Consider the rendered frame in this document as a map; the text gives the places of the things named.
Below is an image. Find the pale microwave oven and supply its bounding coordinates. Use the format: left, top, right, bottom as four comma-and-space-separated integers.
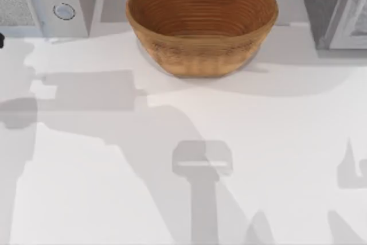
0, 0, 101, 39

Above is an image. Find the brown woven basket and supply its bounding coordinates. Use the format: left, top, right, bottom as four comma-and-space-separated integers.
125, 0, 279, 79

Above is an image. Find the small microwave knob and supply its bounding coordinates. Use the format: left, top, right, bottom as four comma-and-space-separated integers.
52, 2, 76, 21

